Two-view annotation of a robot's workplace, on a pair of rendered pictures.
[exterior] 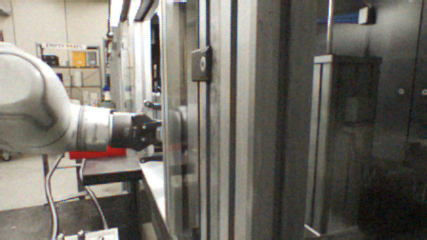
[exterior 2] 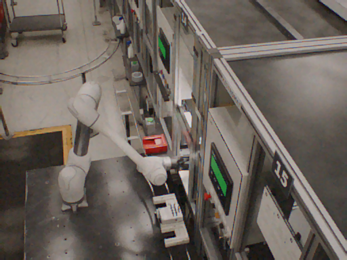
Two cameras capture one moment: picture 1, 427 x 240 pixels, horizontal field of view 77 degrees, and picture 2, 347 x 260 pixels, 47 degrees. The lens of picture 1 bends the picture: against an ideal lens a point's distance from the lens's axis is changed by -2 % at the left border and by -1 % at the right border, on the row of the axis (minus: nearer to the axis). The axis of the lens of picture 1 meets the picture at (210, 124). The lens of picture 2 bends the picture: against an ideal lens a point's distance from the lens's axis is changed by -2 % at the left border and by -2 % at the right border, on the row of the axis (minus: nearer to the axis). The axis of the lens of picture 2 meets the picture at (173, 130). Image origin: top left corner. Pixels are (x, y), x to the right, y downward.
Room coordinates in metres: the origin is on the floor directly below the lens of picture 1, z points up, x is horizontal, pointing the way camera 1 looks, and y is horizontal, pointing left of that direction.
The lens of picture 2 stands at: (-1.34, -0.03, 2.86)
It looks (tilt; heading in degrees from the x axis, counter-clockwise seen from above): 39 degrees down; 6
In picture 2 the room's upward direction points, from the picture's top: 1 degrees clockwise
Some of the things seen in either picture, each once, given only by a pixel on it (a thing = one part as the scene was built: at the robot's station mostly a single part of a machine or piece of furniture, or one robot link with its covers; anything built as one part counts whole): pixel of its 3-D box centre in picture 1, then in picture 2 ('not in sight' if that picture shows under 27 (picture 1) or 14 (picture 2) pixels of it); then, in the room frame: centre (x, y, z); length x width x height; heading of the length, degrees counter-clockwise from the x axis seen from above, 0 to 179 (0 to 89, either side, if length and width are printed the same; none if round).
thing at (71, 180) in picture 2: not in sight; (70, 181); (0.47, 0.86, 0.85); 0.18 x 0.16 x 0.22; 2
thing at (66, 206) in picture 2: not in sight; (73, 199); (0.44, 0.86, 0.71); 0.22 x 0.18 x 0.06; 21
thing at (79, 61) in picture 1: (72, 88); not in sight; (6.45, 3.25, 1.00); 1.30 x 0.51 x 2.00; 111
